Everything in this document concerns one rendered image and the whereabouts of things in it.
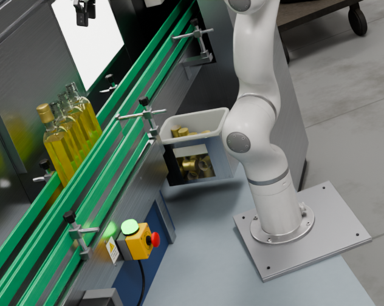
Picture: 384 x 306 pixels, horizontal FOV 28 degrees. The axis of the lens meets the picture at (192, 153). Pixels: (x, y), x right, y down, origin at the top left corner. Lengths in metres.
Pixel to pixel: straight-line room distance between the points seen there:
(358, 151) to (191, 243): 1.90
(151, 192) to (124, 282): 0.31
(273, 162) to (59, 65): 0.79
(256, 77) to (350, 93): 2.81
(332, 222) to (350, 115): 2.30
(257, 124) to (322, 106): 2.71
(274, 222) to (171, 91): 0.81
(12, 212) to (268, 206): 0.71
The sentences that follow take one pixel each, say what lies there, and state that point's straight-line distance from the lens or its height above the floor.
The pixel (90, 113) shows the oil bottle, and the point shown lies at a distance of 2.24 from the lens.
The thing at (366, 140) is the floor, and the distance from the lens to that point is 4.16.
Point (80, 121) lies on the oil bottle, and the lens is 2.19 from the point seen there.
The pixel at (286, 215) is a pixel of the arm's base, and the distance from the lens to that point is 2.14.
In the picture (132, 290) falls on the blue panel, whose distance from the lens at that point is 2.12.
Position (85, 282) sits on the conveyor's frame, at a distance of 1.86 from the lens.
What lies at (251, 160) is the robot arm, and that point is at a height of 1.06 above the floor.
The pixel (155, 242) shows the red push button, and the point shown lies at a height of 0.96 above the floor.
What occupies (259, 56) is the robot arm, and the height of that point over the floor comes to 1.33.
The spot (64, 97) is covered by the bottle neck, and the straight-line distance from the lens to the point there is 2.17.
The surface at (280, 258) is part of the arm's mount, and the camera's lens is 2.11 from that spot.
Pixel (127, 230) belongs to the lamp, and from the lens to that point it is 1.99.
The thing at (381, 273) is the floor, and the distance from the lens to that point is 3.22.
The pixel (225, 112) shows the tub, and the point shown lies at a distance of 2.44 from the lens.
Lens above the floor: 2.00
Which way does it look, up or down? 26 degrees down
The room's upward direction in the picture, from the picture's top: 19 degrees counter-clockwise
